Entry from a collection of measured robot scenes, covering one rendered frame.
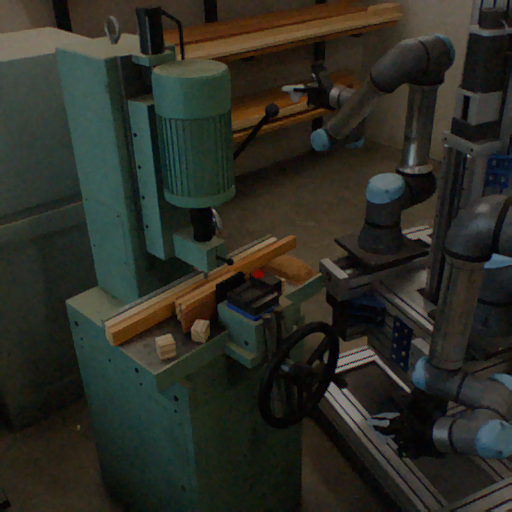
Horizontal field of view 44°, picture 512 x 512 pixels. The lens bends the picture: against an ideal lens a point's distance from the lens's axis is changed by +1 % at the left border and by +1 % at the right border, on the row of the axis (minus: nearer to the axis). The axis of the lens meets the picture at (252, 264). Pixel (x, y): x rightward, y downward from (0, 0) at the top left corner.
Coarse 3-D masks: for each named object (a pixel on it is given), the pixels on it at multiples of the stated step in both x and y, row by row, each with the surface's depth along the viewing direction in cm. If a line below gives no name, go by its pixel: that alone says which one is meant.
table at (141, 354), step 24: (288, 288) 172; (312, 288) 177; (144, 336) 154; (216, 336) 154; (120, 360) 153; (144, 360) 146; (168, 360) 146; (192, 360) 150; (240, 360) 153; (168, 384) 146
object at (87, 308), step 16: (96, 288) 193; (80, 304) 185; (96, 304) 185; (112, 304) 185; (80, 320) 185; (96, 320) 178; (96, 336) 181; (224, 368) 160; (240, 368) 165; (256, 368) 171; (176, 384) 155; (192, 384) 154; (208, 384) 158; (224, 384) 162; (176, 400) 158; (192, 400) 155; (208, 400) 160
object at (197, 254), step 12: (180, 240) 163; (192, 240) 161; (216, 240) 161; (180, 252) 166; (192, 252) 162; (204, 252) 158; (216, 252) 160; (192, 264) 164; (204, 264) 160; (216, 264) 161
